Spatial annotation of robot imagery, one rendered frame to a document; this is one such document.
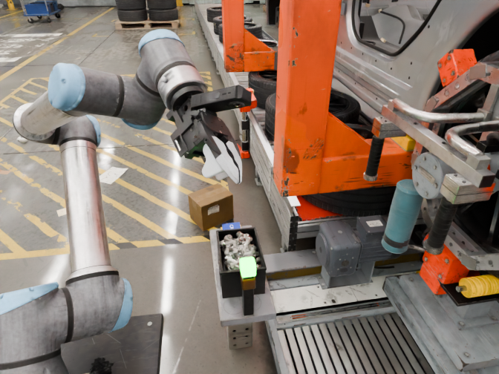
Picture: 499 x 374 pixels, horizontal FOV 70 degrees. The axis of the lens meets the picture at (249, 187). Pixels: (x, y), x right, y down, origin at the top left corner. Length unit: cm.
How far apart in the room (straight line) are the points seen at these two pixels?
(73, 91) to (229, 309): 74
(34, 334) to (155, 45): 76
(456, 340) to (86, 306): 122
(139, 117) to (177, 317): 109
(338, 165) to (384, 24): 204
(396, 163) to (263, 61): 194
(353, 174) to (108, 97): 104
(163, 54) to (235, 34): 243
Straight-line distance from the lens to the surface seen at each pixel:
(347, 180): 153
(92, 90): 79
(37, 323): 110
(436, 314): 159
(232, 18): 315
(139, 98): 82
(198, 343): 163
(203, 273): 188
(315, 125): 136
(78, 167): 128
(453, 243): 128
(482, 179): 87
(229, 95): 64
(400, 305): 167
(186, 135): 67
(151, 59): 77
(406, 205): 124
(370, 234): 152
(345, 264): 152
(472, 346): 155
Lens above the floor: 135
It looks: 33 degrees down
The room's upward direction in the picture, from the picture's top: straight up
